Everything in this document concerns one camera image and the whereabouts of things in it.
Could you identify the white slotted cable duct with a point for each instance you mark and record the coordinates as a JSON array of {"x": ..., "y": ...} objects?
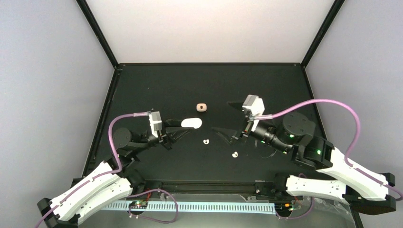
[{"x": 207, "y": 207}]

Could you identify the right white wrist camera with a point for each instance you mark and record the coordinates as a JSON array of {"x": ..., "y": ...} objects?
[{"x": 252, "y": 107}]

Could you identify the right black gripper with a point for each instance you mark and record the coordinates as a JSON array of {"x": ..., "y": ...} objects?
[{"x": 227, "y": 134}]

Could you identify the black frame post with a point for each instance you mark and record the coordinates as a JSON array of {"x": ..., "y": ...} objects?
[
  {"x": 327, "y": 22},
  {"x": 87, "y": 12}
]

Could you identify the white square charging case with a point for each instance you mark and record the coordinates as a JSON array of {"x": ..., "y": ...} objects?
[{"x": 201, "y": 107}]

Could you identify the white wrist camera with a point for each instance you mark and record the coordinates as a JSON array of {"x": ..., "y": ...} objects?
[
  {"x": 156, "y": 124},
  {"x": 252, "y": 107}
]

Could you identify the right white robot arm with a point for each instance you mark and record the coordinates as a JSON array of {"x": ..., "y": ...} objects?
[{"x": 293, "y": 133}]

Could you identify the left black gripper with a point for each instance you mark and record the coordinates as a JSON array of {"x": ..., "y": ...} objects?
[{"x": 165, "y": 137}]

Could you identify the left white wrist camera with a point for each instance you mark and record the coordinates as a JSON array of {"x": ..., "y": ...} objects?
[{"x": 156, "y": 124}]

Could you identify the black right frame post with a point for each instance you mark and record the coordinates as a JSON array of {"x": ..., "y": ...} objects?
[{"x": 327, "y": 22}]

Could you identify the circuit board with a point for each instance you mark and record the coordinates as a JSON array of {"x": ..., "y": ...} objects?
[
  {"x": 286, "y": 207},
  {"x": 138, "y": 205}
]

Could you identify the right circuit board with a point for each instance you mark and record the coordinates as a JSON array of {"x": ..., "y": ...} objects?
[{"x": 286, "y": 207}]

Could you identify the white oval case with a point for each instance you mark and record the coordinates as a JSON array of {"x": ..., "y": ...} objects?
[{"x": 194, "y": 123}]

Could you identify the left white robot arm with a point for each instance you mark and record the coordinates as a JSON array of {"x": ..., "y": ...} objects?
[{"x": 115, "y": 178}]

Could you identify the left circuit board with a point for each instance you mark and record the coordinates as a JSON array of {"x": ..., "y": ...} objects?
[{"x": 138, "y": 205}]

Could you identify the black front rail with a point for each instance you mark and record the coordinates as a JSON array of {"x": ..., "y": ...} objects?
[{"x": 214, "y": 187}]

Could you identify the black left frame post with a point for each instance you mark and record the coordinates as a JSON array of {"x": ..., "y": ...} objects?
[{"x": 87, "y": 12}]

